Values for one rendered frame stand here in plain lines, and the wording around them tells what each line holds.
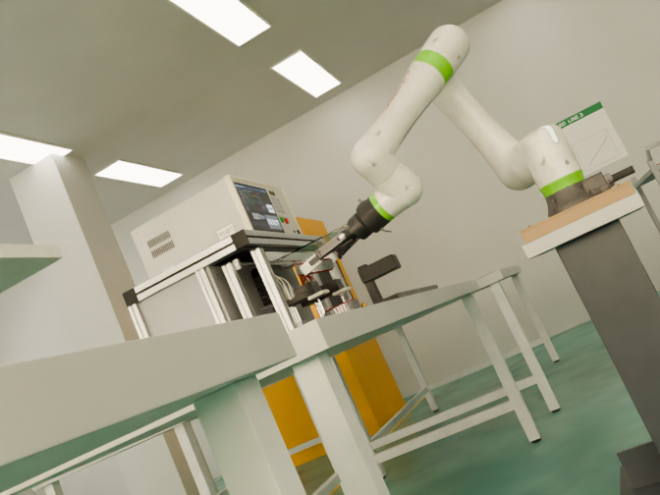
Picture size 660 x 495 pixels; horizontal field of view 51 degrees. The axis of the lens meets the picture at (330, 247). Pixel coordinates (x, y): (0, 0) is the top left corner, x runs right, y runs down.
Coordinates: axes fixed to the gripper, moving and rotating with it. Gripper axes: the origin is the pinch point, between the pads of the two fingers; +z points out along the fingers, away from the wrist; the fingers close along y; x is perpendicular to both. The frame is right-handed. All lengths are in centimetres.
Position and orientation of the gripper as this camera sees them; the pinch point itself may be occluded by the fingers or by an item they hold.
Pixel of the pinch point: (315, 266)
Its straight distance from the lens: 204.4
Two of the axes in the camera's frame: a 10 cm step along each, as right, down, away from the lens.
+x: 6.0, 7.8, -2.1
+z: -7.1, 6.3, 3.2
